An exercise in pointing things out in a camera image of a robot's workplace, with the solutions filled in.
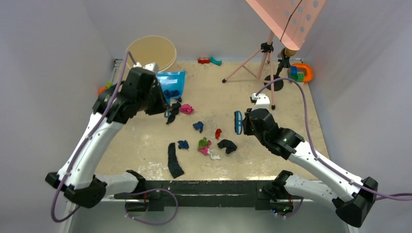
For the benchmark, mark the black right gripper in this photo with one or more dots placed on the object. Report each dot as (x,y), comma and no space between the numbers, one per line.
(246,129)

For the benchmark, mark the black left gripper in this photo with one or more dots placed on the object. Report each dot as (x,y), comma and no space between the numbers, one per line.
(162,104)

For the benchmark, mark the blue hand brush black bristles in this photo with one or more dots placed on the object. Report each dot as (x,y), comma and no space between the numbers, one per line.
(238,125)

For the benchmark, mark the blue plastic dustpan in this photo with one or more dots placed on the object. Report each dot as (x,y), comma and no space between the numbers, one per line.
(172,84)

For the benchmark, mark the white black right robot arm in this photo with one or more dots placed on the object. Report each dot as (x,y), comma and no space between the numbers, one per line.
(337,188)

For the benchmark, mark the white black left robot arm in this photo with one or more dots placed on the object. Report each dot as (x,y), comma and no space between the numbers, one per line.
(141,91)

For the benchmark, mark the black paper scrap near bucket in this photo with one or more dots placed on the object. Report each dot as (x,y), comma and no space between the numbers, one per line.
(175,110)

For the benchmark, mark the pink crumpled paper near bucket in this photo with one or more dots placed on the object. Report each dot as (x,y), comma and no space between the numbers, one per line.
(186,109)

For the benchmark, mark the black crumpled paper scrap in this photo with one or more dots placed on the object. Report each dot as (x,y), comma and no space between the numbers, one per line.
(228,145)

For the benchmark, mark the red paper scrap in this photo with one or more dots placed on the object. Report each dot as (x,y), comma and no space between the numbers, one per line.
(218,133)

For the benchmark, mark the blue crumpled paper centre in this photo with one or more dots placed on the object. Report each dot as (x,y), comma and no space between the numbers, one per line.
(199,126)

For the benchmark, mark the small blue paper scrap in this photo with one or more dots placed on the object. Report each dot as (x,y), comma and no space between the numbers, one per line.
(183,144)

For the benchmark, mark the orange toy car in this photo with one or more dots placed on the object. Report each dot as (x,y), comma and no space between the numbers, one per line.
(103,88)

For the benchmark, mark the white paper scrap front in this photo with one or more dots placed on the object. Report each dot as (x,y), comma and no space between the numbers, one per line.
(213,157)

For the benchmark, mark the beige round bucket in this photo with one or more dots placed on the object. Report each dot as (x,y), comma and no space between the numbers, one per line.
(154,48)

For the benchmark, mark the green and pink paper scrap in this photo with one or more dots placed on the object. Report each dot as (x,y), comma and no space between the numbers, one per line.
(203,146)

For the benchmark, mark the red toy block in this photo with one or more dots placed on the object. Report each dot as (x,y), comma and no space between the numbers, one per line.
(203,60)

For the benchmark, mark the long black paper strip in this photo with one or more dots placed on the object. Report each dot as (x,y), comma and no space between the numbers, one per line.
(173,165)

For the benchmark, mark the orange horseshoe toy with blocks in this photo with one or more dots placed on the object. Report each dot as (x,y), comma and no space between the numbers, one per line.
(300,72)

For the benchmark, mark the teal curved toy piece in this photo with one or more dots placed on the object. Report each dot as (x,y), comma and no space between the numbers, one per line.
(215,61)

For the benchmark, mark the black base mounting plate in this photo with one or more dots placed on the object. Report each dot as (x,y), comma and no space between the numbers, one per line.
(157,195)

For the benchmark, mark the pink music stand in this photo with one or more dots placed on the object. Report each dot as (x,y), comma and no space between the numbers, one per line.
(290,21)

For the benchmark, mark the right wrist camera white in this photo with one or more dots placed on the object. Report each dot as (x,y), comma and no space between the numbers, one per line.
(260,101)

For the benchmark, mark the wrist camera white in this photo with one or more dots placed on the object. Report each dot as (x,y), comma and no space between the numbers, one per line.
(152,67)
(260,101)

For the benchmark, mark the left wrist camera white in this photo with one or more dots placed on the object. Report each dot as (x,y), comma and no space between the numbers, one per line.
(152,67)

